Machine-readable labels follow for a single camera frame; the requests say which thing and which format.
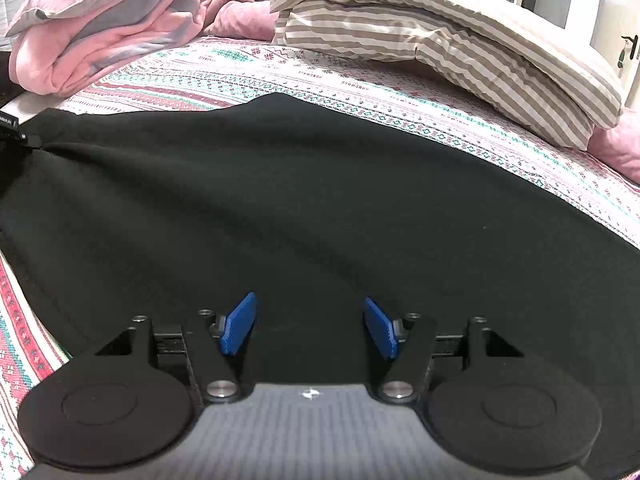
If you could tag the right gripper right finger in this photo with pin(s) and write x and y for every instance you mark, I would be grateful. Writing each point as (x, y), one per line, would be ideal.
(483, 400)

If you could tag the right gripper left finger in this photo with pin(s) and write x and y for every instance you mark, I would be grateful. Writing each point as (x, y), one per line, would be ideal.
(132, 398)

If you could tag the black pants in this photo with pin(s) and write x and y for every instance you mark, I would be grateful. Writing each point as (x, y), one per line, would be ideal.
(166, 214)

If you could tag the black cloth at bed edge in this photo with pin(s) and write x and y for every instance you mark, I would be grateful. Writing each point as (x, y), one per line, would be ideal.
(8, 90)

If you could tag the pink comforter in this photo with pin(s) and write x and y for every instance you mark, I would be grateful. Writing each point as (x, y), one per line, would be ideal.
(61, 46)

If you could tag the patterned red green bedsheet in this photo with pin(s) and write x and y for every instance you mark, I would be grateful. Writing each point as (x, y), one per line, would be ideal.
(212, 74)

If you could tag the beige striped pillow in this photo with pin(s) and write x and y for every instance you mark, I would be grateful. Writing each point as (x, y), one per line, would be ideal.
(529, 69)

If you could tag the door with handle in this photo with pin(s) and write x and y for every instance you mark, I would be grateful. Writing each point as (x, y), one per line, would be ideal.
(612, 28)

